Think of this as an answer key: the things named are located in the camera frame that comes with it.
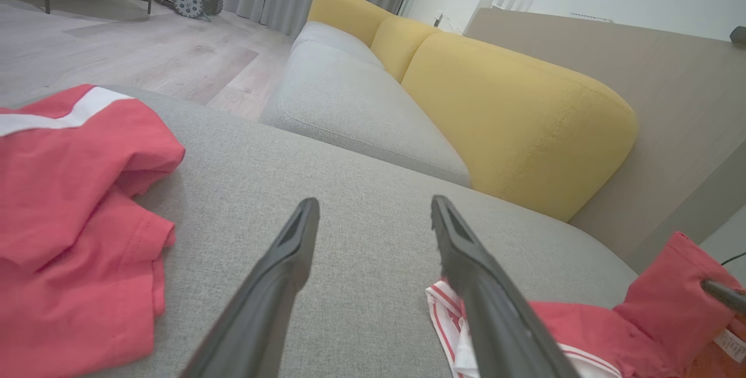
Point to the grey sofa seat cushion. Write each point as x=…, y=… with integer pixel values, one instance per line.
x=332, y=37
x=349, y=110

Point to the white wall plug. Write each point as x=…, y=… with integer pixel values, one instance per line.
x=439, y=18

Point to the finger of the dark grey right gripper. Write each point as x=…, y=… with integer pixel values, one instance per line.
x=728, y=297

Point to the taupe low partition panel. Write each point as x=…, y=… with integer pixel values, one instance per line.
x=670, y=104

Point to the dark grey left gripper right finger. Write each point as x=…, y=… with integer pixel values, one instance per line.
x=495, y=320

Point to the red shorts with white stripe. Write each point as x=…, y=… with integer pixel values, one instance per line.
x=58, y=191

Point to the small dark object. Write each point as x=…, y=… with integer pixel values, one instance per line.
x=739, y=35

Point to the small yellow back cushion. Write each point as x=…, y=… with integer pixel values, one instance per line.
x=344, y=11
x=399, y=46

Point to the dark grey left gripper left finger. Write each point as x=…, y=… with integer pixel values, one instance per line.
x=274, y=296

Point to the large yellow back cushion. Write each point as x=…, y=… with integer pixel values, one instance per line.
x=513, y=122

